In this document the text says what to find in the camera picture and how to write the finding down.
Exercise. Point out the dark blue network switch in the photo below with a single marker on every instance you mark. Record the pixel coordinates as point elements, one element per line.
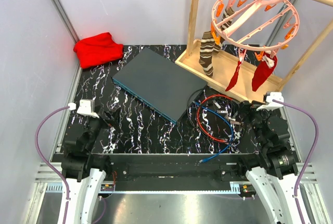
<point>159,83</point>

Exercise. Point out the pink round clip hanger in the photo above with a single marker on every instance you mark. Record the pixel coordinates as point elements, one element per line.
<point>251,20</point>

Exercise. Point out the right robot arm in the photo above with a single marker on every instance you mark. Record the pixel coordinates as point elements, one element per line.
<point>273,158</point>

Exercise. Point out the brown striped sock front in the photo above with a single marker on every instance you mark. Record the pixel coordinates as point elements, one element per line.
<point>206,53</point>

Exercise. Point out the red folded cloth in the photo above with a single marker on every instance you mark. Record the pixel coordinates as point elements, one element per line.
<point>97,50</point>

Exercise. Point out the silver SFP module on table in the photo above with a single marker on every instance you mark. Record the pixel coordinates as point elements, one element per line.
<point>216,104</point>

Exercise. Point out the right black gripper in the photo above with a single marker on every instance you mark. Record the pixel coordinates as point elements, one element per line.
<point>246,106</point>

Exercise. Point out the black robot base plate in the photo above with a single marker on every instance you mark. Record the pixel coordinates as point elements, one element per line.
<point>175,172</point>

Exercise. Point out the brown striped sock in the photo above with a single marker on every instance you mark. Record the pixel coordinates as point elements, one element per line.
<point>206,53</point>
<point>227,12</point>

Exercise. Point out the brown striped sock back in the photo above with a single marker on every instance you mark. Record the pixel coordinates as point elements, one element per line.
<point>227,12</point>

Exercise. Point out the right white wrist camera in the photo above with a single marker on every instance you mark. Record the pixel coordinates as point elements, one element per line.
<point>272,101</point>

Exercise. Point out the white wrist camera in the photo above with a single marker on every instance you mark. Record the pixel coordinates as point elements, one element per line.
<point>272,101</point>
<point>87,108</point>

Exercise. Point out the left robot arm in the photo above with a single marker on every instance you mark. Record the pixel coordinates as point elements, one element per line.
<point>82,172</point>

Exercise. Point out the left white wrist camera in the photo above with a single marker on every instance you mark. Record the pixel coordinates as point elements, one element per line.
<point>87,108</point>

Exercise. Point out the red sock right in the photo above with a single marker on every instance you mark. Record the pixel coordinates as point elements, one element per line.
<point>263,71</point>

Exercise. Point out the red sock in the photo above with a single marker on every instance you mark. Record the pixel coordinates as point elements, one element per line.
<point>234,78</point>
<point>263,71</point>

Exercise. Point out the red sock left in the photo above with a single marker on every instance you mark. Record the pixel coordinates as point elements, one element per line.
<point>234,78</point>

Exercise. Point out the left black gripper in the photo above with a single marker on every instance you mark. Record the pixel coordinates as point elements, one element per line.
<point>115,119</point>

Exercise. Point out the wooden drying rack frame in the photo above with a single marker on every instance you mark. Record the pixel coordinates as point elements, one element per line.
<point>234,67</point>

